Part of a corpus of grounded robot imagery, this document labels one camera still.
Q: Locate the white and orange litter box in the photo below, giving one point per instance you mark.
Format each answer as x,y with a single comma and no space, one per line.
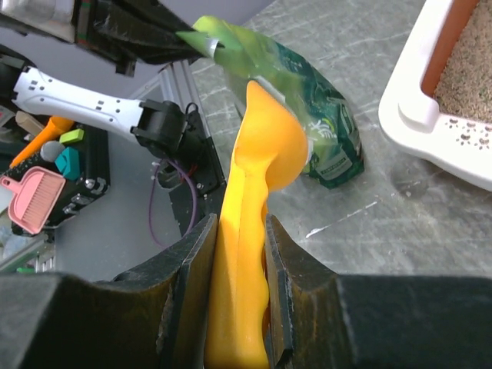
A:
411,118

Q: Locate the orange handled tool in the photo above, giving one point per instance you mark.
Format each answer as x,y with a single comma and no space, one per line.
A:
55,127

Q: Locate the lime green block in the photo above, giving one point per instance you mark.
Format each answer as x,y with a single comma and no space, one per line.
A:
72,137

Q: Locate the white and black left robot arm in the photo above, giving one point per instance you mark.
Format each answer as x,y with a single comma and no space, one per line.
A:
24,87

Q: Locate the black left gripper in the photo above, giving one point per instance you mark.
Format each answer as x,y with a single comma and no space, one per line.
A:
122,32

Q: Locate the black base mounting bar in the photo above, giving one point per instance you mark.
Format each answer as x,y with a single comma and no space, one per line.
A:
193,179

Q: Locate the yellow plastic litter scoop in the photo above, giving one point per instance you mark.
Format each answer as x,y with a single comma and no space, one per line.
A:
269,153

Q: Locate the green litter bag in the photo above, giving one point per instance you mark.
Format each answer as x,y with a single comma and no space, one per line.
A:
335,154

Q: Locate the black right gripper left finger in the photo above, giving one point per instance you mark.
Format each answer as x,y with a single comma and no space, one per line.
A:
150,316

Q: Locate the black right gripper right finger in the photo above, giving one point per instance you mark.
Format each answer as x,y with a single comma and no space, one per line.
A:
322,319

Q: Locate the grey cat litter pile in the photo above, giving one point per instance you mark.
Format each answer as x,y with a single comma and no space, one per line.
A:
464,88

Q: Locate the teal block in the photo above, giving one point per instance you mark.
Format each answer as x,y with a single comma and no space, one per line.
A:
68,164

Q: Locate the pink dustpan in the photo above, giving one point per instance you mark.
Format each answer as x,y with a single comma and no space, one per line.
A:
34,197

